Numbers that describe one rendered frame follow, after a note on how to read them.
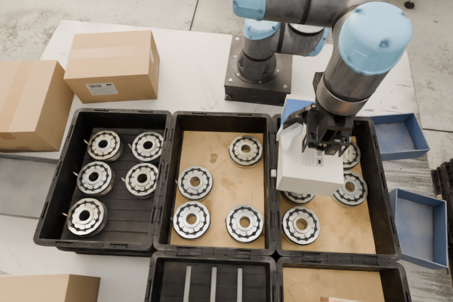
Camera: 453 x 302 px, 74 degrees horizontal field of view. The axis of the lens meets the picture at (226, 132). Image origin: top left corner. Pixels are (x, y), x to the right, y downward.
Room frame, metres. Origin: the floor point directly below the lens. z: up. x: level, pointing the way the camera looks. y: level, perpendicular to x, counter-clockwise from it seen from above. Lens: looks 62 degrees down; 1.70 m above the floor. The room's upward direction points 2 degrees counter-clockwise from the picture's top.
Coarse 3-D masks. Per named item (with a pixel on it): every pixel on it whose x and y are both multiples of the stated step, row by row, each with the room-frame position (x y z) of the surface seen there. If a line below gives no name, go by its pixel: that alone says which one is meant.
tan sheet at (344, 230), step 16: (288, 208) 0.21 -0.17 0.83; (320, 208) 0.21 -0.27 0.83; (336, 208) 0.21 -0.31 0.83; (352, 208) 0.20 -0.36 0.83; (320, 224) 0.16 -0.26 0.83; (336, 224) 0.16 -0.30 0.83; (352, 224) 0.16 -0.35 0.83; (368, 224) 0.16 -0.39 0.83; (320, 240) 0.12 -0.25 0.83; (336, 240) 0.12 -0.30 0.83; (352, 240) 0.12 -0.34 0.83; (368, 240) 0.12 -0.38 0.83
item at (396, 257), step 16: (272, 128) 0.42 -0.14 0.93; (272, 144) 0.37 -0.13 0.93; (384, 176) 0.26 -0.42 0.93; (384, 192) 0.22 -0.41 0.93; (288, 256) 0.07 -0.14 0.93; (304, 256) 0.07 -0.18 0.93; (320, 256) 0.07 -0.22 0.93; (336, 256) 0.07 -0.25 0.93; (352, 256) 0.07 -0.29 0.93; (368, 256) 0.07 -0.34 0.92; (384, 256) 0.07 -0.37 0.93; (400, 256) 0.06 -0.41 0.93
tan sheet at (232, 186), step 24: (192, 144) 0.42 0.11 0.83; (216, 144) 0.42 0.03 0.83; (216, 168) 0.34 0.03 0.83; (240, 168) 0.34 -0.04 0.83; (216, 192) 0.26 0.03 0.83; (240, 192) 0.26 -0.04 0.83; (192, 216) 0.19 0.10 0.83; (216, 216) 0.19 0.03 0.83; (216, 240) 0.13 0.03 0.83; (264, 240) 0.12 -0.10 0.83
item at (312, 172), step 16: (288, 96) 0.39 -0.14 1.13; (304, 96) 0.39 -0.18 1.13; (288, 112) 0.35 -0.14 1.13; (304, 128) 0.31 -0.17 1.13; (288, 160) 0.23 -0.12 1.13; (304, 160) 0.23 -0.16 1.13; (320, 160) 0.23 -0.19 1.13; (336, 160) 0.23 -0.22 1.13; (288, 176) 0.20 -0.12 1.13; (304, 176) 0.20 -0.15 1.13; (320, 176) 0.20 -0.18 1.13; (336, 176) 0.20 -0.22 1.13; (304, 192) 0.19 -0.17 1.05; (320, 192) 0.19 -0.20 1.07
